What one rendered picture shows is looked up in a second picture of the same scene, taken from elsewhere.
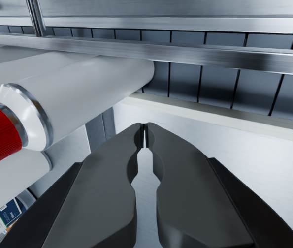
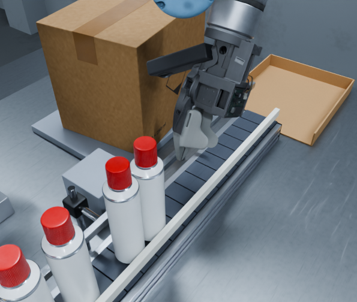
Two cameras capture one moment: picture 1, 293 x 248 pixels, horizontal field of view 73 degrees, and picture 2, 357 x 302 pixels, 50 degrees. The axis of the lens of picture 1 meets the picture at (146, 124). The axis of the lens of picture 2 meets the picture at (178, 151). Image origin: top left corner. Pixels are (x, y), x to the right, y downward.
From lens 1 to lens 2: 0.64 m
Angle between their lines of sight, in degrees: 89
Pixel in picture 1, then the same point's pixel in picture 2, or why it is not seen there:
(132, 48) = not seen: hidden behind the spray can
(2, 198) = not seen: outside the picture
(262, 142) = (244, 216)
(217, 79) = (186, 197)
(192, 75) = (177, 206)
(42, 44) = (104, 216)
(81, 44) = not seen: hidden behind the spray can
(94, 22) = (105, 243)
